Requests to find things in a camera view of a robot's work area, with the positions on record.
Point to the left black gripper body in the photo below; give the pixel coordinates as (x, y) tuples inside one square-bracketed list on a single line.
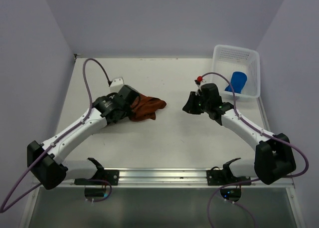
[(127, 113)]

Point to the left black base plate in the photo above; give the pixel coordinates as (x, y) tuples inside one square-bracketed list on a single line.
[(111, 176)]

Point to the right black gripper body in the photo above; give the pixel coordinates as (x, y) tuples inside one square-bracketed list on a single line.
[(205, 105)]

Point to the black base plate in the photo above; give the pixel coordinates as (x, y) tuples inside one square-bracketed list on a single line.
[(111, 176), (223, 177)]

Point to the blue towel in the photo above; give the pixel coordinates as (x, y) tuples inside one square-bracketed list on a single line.
[(238, 81)]

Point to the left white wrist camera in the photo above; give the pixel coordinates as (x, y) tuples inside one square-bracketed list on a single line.
[(116, 85)]

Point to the aluminium mounting rail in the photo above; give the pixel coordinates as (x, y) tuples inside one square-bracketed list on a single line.
[(145, 177)]

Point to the brown towel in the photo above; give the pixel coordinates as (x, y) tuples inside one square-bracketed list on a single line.
[(145, 107)]

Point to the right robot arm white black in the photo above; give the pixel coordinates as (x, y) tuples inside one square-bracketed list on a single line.
[(273, 157)]

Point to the white plastic basket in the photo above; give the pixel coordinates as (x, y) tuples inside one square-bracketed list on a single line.
[(241, 67)]

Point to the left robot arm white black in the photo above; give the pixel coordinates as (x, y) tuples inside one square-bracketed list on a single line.
[(46, 160)]

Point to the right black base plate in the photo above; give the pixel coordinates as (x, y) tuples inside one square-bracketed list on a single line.
[(223, 177)]

